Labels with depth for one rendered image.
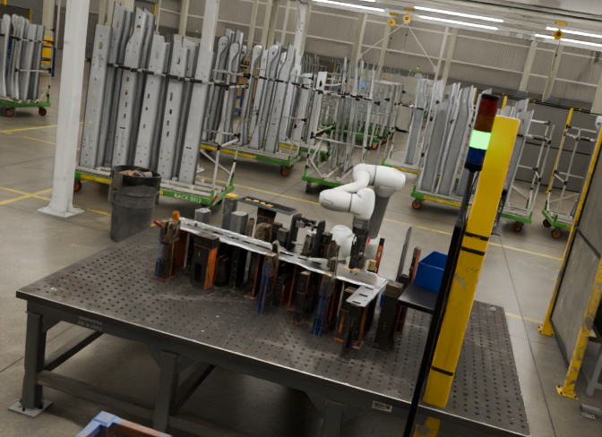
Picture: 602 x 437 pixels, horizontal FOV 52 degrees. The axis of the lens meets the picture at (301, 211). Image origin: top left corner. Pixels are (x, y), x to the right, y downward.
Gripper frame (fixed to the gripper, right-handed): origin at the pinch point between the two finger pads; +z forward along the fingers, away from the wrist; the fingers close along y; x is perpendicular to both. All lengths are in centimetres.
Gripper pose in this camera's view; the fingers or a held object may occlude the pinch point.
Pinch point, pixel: (352, 261)
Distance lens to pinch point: 338.0
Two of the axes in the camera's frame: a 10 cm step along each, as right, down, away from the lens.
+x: 9.1, 2.5, -3.3
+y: -3.8, 1.6, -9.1
